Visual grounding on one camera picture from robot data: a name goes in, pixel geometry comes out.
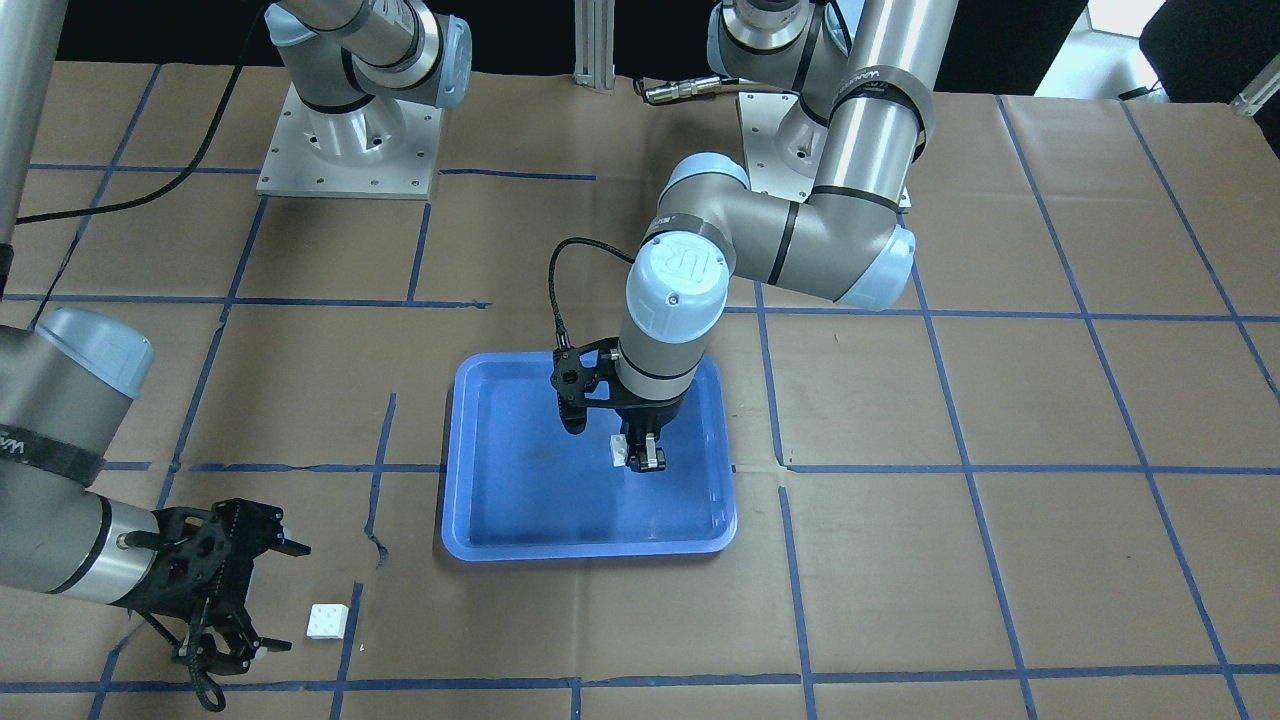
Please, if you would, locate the blue plastic tray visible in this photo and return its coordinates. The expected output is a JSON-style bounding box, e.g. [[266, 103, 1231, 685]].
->
[[440, 351, 739, 562]]

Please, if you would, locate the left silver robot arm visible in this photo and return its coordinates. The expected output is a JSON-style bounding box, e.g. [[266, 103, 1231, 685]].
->
[[550, 1, 957, 473]]

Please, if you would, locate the aluminium frame post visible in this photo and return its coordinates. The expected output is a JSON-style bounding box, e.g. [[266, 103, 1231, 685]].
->
[[572, 0, 616, 94]]

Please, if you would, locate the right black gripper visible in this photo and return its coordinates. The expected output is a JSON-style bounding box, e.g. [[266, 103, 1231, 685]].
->
[[115, 498, 312, 712]]

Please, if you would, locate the white block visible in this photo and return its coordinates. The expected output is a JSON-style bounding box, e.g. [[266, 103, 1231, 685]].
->
[[305, 603, 349, 641], [609, 434, 630, 468]]

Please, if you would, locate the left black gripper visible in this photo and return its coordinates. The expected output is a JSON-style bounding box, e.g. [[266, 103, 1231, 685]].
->
[[550, 338, 684, 473]]

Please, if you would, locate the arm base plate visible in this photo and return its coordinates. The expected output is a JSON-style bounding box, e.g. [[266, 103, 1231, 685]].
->
[[737, 90, 913, 213], [256, 88, 445, 201]]

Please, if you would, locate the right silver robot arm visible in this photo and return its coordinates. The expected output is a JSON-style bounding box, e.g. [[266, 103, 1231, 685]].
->
[[1, 1, 474, 712]]

